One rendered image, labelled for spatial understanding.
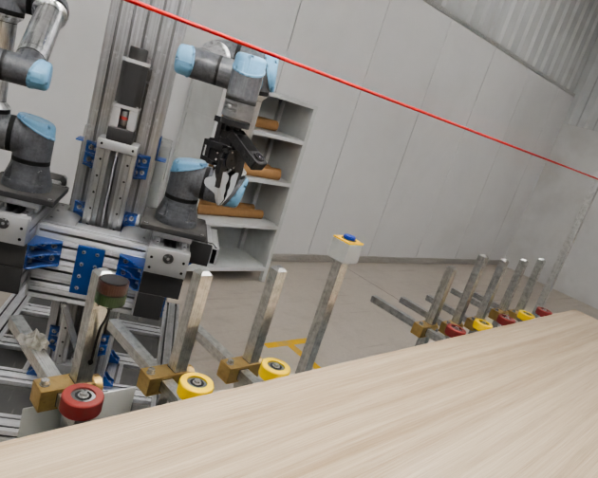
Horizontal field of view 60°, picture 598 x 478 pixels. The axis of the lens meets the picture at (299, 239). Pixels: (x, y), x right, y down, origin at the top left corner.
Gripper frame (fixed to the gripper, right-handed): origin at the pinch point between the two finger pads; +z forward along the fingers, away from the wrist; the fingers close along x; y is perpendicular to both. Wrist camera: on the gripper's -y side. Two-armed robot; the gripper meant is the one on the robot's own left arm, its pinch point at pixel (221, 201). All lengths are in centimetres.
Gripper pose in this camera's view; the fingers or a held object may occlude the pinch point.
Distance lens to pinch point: 131.5
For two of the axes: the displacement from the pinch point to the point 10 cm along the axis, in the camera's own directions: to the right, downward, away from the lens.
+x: -5.1, 0.8, -8.6
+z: -2.8, 9.2, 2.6
